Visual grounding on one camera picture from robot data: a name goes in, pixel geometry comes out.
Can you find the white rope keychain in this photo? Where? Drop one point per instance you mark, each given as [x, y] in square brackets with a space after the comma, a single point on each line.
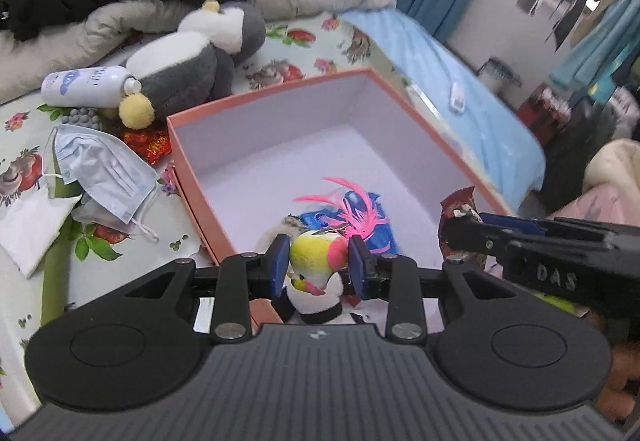
[294, 225]

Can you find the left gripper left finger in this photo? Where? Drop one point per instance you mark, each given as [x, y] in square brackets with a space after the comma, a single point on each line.
[246, 285]

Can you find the red foil wrapper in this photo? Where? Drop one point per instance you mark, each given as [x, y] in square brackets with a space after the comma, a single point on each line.
[457, 231]

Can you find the orange cardboard box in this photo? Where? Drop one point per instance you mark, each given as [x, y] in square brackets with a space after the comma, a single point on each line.
[242, 163]

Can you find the fruit print tablecloth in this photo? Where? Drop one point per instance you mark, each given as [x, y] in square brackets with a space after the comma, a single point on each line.
[100, 256]

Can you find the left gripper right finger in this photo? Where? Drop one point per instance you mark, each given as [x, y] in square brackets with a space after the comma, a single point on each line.
[394, 279]

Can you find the white spray bottle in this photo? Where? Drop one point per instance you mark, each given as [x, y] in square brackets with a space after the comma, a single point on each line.
[94, 87]

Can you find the person's right hand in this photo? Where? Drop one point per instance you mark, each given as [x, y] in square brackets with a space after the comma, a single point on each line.
[615, 402]

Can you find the green massage brush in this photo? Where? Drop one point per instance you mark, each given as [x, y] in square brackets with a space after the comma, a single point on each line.
[56, 262]

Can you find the grey penguin plush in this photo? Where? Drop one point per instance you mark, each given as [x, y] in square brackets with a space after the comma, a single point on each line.
[193, 65]

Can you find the clear plastic packet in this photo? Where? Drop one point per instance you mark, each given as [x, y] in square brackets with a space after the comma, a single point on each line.
[90, 212]

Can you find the blue star bedsheet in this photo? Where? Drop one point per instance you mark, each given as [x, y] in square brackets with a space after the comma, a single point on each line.
[487, 130]

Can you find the white cloth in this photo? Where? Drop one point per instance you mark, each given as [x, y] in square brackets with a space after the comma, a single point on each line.
[30, 227]

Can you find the yellow pink bird toy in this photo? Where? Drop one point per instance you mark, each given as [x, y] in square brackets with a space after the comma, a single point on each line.
[319, 253]

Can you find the white remote control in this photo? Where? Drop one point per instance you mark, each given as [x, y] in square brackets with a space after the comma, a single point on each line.
[457, 98]

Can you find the panda plush toy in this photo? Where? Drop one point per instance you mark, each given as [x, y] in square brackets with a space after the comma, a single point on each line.
[338, 305]

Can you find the light blue face mask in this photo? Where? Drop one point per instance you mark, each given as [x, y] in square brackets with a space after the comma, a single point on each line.
[111, 174]

